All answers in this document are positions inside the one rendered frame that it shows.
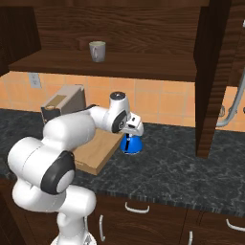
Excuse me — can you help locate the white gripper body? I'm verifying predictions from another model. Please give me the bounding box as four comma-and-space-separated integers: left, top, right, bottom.
123, 122, 145, 137

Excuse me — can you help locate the blue kettle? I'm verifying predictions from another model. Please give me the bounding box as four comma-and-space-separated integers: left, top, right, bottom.
120, 132, 144, 156

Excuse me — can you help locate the wooden tray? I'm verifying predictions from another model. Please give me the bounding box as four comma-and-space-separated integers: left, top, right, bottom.
72, 127, 125, 176

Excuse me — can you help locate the grey mug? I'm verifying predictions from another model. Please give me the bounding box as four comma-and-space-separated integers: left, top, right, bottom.
88, 40, 107, 63

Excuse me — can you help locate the dark wood cabinet door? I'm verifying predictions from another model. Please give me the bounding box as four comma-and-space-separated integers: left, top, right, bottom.
0, 6, 43, 78
193, 0, 233, 160

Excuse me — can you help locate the beige toaster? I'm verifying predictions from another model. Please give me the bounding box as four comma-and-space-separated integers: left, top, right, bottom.
40, 84, 87, 124

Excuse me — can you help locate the dark wood drawer front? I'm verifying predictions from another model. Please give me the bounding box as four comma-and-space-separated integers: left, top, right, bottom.
186, 209, 245, 245
94, 194, 189, 245

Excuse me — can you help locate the grey sink tap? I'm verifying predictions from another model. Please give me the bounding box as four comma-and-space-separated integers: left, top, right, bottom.
215, 19, 245, 128

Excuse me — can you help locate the white drawer handle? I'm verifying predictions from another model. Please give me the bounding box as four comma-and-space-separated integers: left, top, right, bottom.
225, 217, 245, 233
124, 201, 151, 214

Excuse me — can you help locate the dark wood wall cabinet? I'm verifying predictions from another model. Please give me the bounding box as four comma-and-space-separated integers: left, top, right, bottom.
8, 0, 212, 83

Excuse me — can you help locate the white wall outlet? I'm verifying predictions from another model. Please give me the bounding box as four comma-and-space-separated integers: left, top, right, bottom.
27, 72, 43, 90

